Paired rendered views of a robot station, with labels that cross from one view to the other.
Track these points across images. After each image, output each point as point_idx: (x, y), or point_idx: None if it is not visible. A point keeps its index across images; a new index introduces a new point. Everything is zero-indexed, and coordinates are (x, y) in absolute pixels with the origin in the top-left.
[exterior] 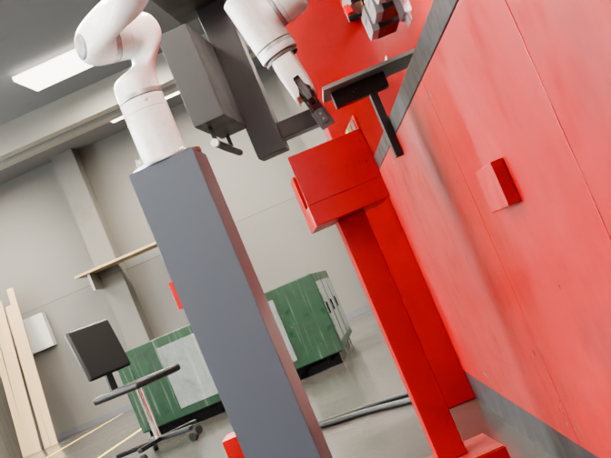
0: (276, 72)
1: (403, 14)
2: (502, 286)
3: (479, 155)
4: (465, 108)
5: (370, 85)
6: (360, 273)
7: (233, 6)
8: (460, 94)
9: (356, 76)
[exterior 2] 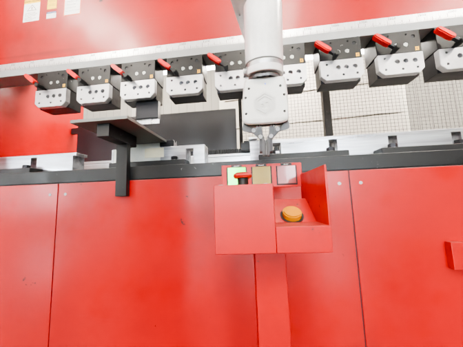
0: (278, 85)
1: (150, 117)
2: (326, 317)
3: (439, 232)
4: (456, 204)
5: (129, 139)
6: (289, 312)
7: (279, 4)
8: (457, 196)
9: (143, 129)
